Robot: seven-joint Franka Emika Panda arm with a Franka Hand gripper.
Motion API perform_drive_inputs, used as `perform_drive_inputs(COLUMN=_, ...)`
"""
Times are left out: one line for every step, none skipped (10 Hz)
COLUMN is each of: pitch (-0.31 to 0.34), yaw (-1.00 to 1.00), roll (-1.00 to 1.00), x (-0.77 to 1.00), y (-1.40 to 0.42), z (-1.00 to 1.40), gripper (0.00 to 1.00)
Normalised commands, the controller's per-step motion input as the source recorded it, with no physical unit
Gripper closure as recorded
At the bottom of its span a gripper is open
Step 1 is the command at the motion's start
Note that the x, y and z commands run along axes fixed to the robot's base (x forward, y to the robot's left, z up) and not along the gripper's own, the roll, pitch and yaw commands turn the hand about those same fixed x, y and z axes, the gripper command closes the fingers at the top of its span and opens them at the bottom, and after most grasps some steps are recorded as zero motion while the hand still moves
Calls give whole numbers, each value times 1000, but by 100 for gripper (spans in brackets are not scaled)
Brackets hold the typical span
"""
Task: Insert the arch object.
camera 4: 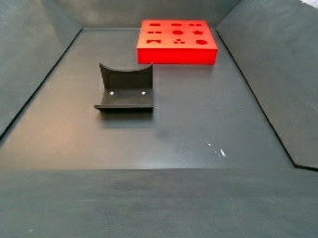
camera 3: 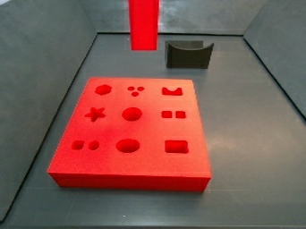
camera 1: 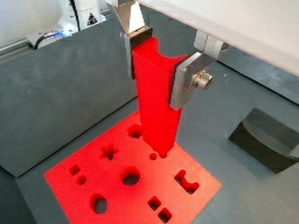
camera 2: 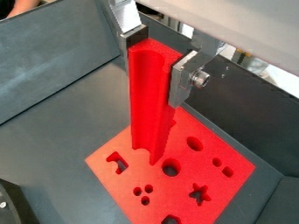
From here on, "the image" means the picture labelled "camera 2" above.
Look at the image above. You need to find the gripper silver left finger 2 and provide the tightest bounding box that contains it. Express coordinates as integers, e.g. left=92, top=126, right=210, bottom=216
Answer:
left=107, top=0, right=150, bottom=58

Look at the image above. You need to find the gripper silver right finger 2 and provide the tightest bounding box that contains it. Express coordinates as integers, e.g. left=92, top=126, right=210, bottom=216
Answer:
left=168, top=30, right=226, bottom=109

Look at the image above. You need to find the red arch peg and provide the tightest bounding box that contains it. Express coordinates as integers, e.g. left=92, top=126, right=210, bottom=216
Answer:
left=128, top=38, right=183, bottom=165

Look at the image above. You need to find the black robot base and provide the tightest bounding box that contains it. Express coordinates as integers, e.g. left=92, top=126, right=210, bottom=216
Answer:
left=0, top=179, right=40, bottom=224

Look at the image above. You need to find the person's hand in background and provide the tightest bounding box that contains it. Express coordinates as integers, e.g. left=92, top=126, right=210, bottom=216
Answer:
left=8, top=0, right=40, bottom=18

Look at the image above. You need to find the red shape-sorting board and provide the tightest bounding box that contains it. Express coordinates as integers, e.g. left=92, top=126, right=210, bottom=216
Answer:
left=86, top=108, right=255, bottom=224

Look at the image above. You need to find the dark grey bin wall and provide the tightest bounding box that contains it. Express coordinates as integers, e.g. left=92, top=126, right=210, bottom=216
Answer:
left=0, top=0, right=119, bottom=124

